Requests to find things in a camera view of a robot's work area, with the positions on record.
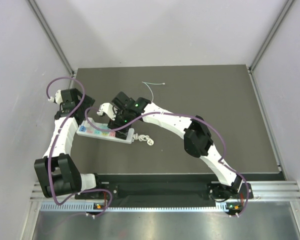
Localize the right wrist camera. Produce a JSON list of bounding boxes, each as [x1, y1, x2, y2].
[[96, 102, 117, 121]]

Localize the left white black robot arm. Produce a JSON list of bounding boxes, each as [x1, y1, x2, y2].
[[34, 88, 104, 199]]

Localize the dark grey table mat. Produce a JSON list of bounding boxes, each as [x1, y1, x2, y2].
[[46, 64, 283, 176]]

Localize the white coiled strip cord plug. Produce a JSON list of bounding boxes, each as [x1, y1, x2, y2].
[[132, 133, 155, 146]]

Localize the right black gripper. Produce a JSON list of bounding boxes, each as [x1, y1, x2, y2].
[[108, 108, 133, 137]]

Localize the slotted grey cable duct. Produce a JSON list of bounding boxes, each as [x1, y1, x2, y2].
[[40, 201, 240, 213]]

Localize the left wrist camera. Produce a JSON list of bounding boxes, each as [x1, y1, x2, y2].
[[46, 88, 78, 106]]

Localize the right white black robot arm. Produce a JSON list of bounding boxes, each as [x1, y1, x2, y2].
[[100, 91, 243, 198]]

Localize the white power strip coloured sockets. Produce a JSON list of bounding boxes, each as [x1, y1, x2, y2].
[[76, 119, 135, 144]]

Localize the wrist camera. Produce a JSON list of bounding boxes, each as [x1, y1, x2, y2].
[[96, 102, 117, 121], [46, 88, 78, 106]]

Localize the thin light green cable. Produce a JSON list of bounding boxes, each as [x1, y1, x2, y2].
[[141, 81, 166, 103]]

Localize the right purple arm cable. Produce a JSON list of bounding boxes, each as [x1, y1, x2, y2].
[[84, 107, 251, 217]]

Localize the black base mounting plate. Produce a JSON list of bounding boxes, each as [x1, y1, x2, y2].
[[96, 173, 253, 200]]

